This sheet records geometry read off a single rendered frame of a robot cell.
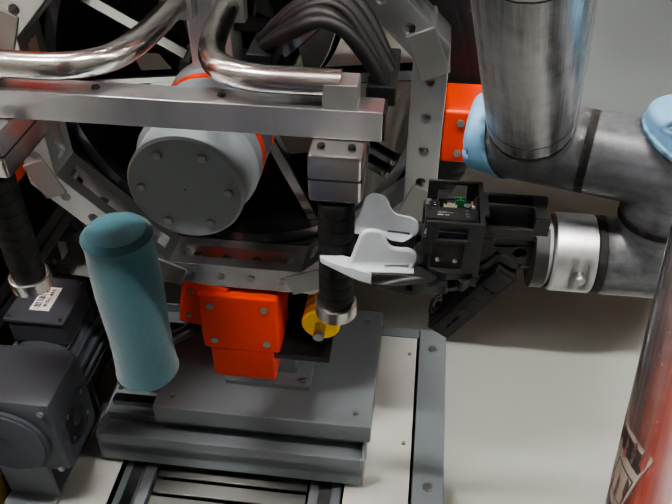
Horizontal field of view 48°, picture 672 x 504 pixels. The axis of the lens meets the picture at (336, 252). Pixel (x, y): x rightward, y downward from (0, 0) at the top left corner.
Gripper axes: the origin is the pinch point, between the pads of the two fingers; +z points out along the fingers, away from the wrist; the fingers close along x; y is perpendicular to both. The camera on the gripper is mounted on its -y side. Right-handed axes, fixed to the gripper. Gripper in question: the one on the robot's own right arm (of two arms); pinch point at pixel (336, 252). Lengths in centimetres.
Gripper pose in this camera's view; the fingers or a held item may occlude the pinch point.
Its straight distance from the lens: 74.9
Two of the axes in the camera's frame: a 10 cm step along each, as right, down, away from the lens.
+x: -1.2, 6.2, -7.7
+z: -9.9, -0.8, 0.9
